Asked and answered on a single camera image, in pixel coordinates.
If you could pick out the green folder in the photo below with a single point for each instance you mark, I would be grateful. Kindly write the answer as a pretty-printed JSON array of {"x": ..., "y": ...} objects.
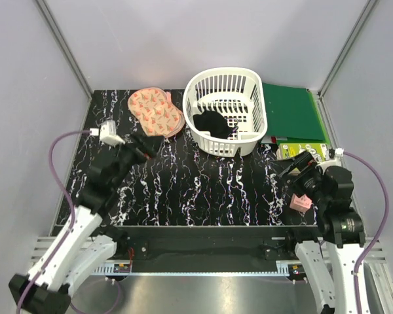
[{"x": 292, "y": 116}]

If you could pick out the pink mesh bra laundry bag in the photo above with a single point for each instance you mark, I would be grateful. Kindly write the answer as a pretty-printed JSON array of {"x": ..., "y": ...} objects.
[{"x": 155, "y": 112}]

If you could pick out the green illustrated book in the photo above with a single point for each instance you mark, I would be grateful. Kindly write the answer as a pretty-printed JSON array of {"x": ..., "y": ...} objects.
[{"x": 288, "y": 150}]

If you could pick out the white plastic laundry basket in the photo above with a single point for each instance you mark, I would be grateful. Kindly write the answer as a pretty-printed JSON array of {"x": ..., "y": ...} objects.
[{"x": 236, "y": 94}]

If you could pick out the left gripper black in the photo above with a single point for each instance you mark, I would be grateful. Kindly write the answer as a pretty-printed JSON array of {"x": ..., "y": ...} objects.
[{"x": 150, "y": 146}]

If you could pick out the aluminium front rail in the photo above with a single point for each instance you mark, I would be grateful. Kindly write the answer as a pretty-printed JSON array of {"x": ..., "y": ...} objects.
[{"x": 213, "y": 256}]

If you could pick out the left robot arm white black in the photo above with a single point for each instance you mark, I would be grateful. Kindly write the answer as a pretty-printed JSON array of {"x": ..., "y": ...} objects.
[{"x": 83, "y": 243}]

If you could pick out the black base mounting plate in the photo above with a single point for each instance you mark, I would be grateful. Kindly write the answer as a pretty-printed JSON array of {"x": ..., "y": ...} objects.
[{"x": 271, "y": 235}]

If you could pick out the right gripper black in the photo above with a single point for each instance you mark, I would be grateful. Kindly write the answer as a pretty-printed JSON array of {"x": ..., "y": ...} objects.
[{"x": 302, "y": 161}]

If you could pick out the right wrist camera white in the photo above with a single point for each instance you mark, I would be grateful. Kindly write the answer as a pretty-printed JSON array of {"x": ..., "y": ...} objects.
[{"x": 334, "y": 158}]

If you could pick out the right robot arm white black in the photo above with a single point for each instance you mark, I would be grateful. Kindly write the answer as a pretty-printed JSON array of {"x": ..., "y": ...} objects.
[{"x": 329, "y": 186}]

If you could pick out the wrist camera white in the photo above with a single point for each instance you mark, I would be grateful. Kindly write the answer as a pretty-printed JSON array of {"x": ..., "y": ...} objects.
[
  {"x": 334, "y": 158},
  {"x": 107, "y": 133}
]

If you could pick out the black bra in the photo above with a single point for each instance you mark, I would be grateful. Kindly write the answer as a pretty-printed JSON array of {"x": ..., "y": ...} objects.
[{"x": 214, "y": 123}]

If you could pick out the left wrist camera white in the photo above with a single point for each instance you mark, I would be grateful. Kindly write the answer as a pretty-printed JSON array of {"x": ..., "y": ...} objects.
[{"x": 107, "y": 133}]

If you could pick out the pink cube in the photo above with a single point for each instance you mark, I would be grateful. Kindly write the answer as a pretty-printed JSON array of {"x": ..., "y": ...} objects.
[{"x": 301, "y": 204}]

